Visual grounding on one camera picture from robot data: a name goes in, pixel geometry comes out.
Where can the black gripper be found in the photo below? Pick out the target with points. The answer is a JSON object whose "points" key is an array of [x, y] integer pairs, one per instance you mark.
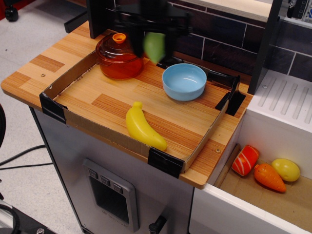
{"points": [[157, 16]]}

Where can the green toy pear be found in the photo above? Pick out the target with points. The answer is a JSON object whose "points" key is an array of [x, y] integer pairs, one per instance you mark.
{"points": [[154, 46]]}

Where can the light blue bowl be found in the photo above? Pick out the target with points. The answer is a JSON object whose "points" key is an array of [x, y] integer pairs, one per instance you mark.
{"points": [[184, 82]]}

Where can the orange transparent pot lid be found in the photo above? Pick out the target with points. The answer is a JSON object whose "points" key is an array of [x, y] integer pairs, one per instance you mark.
{"points": [[114, 48]]}

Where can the orange transparent pot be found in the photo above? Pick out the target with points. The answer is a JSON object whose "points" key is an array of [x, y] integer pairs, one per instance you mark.
{"points": [[122, 66]]}

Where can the yellow toy banana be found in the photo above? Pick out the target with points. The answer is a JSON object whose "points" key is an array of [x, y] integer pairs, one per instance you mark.
{"points": [[140, 129]]}

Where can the cardboard fence with black tape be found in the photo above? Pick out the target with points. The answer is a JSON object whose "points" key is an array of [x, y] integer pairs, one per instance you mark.
{"points": [[84, 98]]}

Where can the black caster wheel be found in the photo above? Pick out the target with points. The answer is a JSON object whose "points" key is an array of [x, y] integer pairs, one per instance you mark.
{"points": [[11, 14]]}

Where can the white toy sink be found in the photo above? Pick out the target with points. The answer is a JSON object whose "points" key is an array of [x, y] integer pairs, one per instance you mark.
{"points": [[278, 123]]}

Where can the orange salmon sushi toy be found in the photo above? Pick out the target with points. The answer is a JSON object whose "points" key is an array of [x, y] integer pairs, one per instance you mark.
{"points": [[245, 160]]}

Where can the grey toy dishwasher cabinet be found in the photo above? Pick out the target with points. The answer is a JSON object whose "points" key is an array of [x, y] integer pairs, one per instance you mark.
{"points": [[110, 191]]}

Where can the orange toy carrot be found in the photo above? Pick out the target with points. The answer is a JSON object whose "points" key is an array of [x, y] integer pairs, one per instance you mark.
{"points": [[266, 175]]}

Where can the yellow toy lemon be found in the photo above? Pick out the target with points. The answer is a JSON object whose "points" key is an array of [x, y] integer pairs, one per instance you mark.
{"points": [[287, 169]]}

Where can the black oven handle knob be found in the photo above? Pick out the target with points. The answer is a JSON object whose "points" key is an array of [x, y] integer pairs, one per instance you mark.
{"points": [[156, 227]]}

